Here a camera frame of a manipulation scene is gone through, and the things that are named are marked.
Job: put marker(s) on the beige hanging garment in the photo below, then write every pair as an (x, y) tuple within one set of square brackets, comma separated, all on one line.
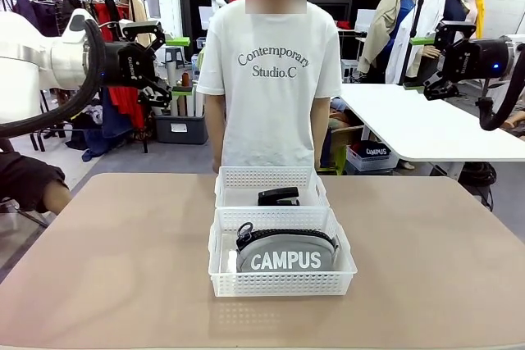
[(141, 10)]

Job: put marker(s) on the person's right forearm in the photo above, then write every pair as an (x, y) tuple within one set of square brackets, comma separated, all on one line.
[(215, 128)]

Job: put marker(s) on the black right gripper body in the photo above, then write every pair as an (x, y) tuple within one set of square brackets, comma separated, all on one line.
[(480, 59)]

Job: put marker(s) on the grey plastic storage bin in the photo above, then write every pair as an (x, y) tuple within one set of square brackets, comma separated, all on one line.
[(180, 130)]

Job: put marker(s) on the mannequin with navy top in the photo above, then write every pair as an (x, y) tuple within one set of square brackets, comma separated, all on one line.
[(454, 10)]

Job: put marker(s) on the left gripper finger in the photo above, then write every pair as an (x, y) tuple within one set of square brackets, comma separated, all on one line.
[(143, 30), (158, 94)]

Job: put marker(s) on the cardboard box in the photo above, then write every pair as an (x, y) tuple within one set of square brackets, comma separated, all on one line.
[(348, 134)]

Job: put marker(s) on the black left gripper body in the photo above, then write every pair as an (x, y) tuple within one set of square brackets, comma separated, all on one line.
[(129, 65)]

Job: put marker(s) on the blue jeans on rack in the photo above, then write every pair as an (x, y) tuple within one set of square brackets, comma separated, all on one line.
[(115, 120)]

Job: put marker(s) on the grey Campus pencil case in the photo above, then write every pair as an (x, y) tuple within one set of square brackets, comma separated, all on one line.
[(287, 257)]

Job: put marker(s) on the person's left forearm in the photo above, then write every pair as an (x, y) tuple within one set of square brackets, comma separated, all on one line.
[(322, 128)]

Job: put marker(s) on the person's left hand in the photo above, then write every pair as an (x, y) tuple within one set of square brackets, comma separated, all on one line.
[(320, 164)]

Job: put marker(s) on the brown thread cone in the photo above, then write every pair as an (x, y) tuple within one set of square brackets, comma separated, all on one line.
[(186, 79)]

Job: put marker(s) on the grey plastic stool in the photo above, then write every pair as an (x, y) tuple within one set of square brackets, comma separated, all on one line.
[(173, 57)]

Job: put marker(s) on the white background table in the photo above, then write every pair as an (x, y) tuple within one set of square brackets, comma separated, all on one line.
[(410, 128)]

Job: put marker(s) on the black Campus pouch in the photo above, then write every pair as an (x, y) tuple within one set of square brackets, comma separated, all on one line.
[(375, 151)]

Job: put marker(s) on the yellow-green crate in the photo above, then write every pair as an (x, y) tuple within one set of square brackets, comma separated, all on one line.
[(337, 159)]

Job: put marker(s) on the white perforated plastic basket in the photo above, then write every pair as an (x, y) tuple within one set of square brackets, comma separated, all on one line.
[(229, 180), (279, 284)]

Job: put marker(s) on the white printed T-shirt torso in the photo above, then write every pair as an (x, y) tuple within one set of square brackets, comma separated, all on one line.
[(268, 120)]

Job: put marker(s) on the mannequin with white shirt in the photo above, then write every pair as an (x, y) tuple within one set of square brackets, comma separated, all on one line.
[(430, 5)]

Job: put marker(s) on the black stapler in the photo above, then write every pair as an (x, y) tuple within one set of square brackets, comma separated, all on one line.
[(279, 196)]

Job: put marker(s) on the black bag under table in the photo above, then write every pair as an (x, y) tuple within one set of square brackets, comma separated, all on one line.
[(480, 174)]

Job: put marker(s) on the mannequin with beige coat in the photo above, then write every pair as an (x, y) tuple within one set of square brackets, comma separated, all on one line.
[(381, 26)]

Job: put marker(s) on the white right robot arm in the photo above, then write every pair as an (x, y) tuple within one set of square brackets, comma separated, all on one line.
[(517, 59)]

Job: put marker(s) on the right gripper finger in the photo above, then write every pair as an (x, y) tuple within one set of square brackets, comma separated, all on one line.
[(439, 89), (455, 30)]

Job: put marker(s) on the white crate under table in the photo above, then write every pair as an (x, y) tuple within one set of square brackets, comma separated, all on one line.
[(369, 163)]

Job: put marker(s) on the yellow garment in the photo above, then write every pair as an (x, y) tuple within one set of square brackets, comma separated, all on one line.
[(480, 14)]

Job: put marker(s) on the dark purple hanging garment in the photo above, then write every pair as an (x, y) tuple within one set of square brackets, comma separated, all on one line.
[(35, 10)]

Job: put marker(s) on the seated person in black shorts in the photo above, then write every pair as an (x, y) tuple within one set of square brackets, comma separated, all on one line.
[(28, 182)]

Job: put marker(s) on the red hanging garment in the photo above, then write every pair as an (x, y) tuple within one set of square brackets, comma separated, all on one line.
[(123, 108)]

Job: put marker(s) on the person's right hand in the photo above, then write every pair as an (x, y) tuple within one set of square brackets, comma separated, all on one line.
[(215, 164)]

